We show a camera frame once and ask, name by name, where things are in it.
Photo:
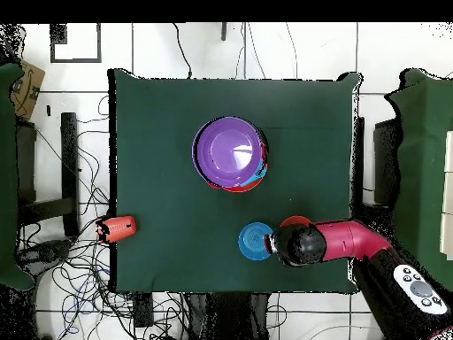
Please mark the black post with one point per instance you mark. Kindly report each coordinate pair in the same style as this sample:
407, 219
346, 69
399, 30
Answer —
223, 32

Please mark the dark green tablecloth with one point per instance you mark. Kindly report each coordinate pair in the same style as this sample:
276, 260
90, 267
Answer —
177, 106

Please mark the orange cup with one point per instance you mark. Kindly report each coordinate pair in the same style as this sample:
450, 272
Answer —
118, 228

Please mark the black metal leg frame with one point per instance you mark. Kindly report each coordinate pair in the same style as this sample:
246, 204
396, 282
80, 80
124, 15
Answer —
69, 159

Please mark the purple bowl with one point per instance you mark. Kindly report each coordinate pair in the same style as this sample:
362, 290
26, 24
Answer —
226, 152

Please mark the wide orange bowl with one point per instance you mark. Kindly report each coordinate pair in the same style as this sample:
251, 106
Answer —
244, 188

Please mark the small orange bowl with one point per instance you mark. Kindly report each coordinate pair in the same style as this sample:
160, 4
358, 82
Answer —
295, 221

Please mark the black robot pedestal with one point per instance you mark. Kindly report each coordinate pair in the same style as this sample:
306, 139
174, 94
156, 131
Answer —
226, 318

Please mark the cardboard box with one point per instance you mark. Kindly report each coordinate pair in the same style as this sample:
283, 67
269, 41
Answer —
28, 92

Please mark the black power strip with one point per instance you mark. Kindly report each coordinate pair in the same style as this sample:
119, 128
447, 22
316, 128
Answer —
143, 311

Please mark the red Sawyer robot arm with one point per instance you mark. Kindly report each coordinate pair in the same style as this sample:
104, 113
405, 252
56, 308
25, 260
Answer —
347, 241

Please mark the white boxes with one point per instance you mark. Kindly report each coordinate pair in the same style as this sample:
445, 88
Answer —
448, 191

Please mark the blue cup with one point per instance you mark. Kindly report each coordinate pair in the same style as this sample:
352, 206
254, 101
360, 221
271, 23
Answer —
258, 177

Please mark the black caster base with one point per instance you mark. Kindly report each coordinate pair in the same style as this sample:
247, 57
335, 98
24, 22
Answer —
49, 252

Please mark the black square floor frame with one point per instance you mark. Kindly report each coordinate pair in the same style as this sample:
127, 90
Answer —
76, 61

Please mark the black chair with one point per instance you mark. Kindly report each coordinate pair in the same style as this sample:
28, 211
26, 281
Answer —
385, 159

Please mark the green cloth side table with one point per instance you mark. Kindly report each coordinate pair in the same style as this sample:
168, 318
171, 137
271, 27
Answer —
421, 159
7, 177

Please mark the blue bowl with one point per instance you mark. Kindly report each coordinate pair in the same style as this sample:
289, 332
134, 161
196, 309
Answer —
253, 242

